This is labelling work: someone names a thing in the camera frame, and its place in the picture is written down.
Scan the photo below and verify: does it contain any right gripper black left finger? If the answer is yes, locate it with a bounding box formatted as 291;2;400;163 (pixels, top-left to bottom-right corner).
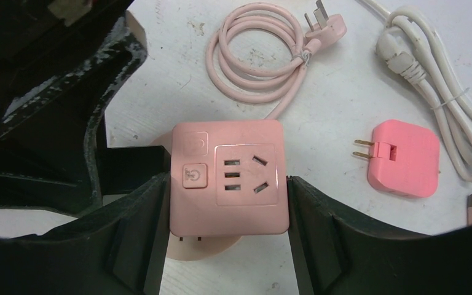
0;173;170;294

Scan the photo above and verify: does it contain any black power adapter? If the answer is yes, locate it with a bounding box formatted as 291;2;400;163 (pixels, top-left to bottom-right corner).
96;146;171;195

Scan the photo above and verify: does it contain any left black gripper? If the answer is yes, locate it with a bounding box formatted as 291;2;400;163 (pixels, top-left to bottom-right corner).
0;1;148;216

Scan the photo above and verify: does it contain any pink round socket base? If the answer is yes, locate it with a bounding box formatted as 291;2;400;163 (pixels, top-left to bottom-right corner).
166;233;242;261

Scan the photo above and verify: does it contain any white power strip cable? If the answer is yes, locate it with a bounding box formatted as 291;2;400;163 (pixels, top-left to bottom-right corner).
358;0;472;183

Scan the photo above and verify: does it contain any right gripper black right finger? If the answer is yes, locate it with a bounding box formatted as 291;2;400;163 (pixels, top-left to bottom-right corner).
287;176;472;294

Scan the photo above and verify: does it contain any pink cube socket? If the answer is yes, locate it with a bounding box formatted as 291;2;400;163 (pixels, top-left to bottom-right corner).
170;119;289;237

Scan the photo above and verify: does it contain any pink plug adapter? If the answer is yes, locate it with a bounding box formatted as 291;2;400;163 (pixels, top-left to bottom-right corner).
353;119;440;198

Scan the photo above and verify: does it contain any pink coiled cable with plug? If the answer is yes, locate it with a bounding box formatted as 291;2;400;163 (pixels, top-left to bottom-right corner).
205;0;348;121

